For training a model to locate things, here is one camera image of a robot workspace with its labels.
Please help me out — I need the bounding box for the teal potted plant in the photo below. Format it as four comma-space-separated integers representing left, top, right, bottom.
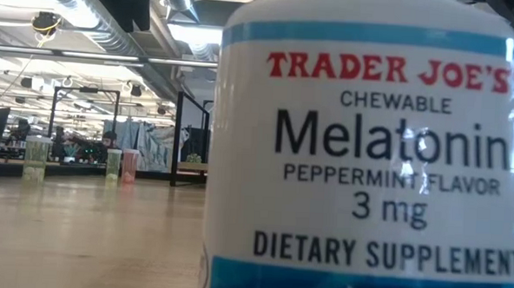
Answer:
63, 142, 81, 166

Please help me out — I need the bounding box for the black background rig frame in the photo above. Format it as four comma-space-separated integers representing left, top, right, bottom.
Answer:
47, 85, 122, 143

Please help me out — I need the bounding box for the hanging blue white cloth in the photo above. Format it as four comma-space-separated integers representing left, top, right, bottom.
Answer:
102, 118, 176, 173

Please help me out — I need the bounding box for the long ceiling light bar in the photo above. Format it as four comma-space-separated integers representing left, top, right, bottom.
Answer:
0, 44, 219, 70

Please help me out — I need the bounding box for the black aluminium table frame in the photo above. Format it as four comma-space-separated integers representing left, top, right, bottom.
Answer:
0, 160, 208, 189

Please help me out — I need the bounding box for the wooden shelf with black frame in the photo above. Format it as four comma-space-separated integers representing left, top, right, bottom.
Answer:
170, 90, 213, 190

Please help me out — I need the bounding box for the person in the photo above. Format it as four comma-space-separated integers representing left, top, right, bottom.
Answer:
98, 128, 121, 165

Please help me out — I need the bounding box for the white melatonin supplement bottle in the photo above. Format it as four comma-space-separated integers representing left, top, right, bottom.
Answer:
197, 0, 514, 288

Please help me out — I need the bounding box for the green translucent pill bottle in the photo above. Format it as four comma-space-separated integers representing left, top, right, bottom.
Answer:
22, 134, 53, 185
104, 147, 123, 184

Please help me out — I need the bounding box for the pink translucent pill bottle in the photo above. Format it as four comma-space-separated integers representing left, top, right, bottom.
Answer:
121, 147, 141, 185

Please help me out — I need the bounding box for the large silver ceiling duct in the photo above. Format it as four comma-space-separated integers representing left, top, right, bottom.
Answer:
17, 0, 190, 102

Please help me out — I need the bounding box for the black ceiling device yellow cable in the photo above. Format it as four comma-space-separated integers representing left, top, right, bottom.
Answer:
30, 10, 63, 36

